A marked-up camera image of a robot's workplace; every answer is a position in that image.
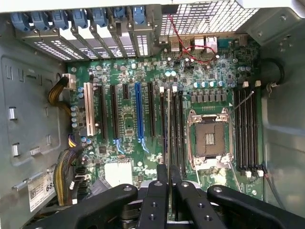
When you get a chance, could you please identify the long black expansion slot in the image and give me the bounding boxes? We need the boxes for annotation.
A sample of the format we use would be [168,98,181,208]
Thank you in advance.
[109,84,120,141]
[146,82,157,139]
[97,85,108,141]

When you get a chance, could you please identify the white power connector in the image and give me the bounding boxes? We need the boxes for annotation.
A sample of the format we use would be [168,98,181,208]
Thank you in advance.
[61,73,77,89]

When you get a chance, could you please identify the white square chip heatsink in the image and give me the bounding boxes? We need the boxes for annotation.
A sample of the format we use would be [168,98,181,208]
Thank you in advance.
[103,160,133,187]

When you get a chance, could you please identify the black RAM slot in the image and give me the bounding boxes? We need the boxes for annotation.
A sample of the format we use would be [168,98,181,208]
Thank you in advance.
[178,92,187,174]
[245,88,255,177]
[159,86,167,166]
[239,81,250,178]
[251,80,264,177]
[233,88,242,174]
[172,85,180,173]

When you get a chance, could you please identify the blue plastic slot clip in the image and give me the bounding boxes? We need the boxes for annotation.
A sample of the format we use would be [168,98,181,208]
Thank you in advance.
[10,12,33,32]
[112,6,127,21]
[71,9,92,29]
[51,10,72,31]
[91,7,112,28]
[30,10,53,31]
[132,6,148,26]

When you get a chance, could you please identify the white expansion slot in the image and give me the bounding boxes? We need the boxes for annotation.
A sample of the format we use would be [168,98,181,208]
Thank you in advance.
[83,82,96,137]

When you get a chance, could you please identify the short black expansion slot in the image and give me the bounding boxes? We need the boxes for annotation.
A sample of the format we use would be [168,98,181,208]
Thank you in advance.
[122,83,130,101]

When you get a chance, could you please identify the yellow purple black wire bundle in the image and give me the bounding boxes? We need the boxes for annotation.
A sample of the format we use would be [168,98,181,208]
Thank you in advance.
[52,134,84,207]

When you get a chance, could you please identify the thin metal locking lever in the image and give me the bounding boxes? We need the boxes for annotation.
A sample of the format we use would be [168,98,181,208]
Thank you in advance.
[230,162,243,193]
[229,90,254,113]

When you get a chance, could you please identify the white barcode label sticker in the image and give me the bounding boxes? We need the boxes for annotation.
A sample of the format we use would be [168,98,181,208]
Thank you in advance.
[27,176,57,213]

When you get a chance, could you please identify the thin black wire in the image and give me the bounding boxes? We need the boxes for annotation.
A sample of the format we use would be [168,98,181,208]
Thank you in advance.
[261,164,286,211]

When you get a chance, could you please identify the blue expansion slot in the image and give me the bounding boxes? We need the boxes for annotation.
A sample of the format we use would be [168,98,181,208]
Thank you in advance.
[134,82,145,142]

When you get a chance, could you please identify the green motherboard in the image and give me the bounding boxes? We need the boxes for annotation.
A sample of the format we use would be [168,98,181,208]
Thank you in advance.
[66,35,264,201]

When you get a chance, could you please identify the black SATA port block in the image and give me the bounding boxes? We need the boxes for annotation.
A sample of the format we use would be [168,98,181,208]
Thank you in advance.
[69,166,91,191]

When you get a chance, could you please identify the silver rear port block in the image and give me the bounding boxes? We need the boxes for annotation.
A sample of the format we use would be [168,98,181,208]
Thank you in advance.
[158,35,219,53]

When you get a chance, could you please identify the yellow and black wire bundle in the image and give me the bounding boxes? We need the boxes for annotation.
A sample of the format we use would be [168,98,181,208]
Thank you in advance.
[48,76,72,115]

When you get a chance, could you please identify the grey metal PC case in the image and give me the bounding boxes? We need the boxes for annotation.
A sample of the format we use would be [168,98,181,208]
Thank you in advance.
[0,0,305,229]

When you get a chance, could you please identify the thin red wire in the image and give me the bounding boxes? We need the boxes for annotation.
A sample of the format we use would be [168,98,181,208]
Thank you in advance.
[167,13,220,65]

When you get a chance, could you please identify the silver CPU socket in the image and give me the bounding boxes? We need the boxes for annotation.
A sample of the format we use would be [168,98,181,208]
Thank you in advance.
[186,107,234,170]

